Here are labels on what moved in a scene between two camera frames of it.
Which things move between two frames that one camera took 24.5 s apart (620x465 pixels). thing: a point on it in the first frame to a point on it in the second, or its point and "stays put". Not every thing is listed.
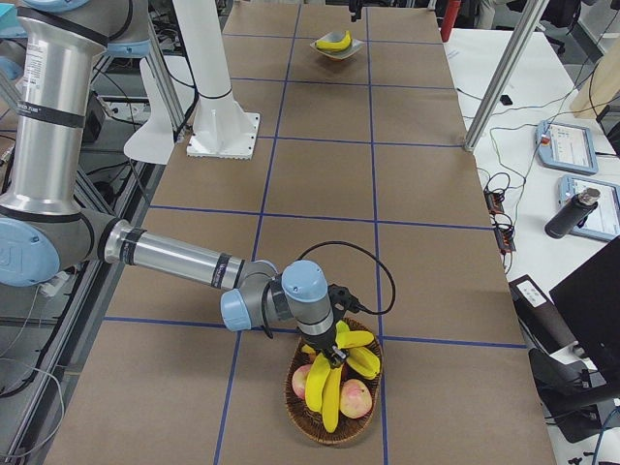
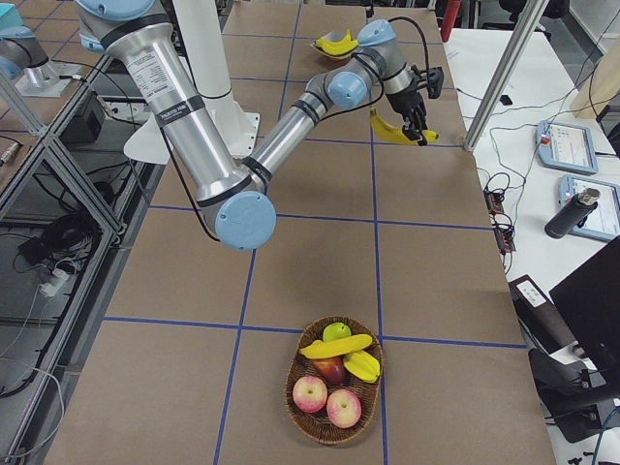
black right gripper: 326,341 to 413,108
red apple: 298,380 to 310,393
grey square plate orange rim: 337,45 stays put
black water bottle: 570,214 stays put
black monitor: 589,300 stays put
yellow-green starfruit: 365,362 stays put
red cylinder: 449,18 stays put
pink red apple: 355,398 to 344,408
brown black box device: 542,321 stays put
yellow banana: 316,381 to 338,46
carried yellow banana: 330,400 to 388,134
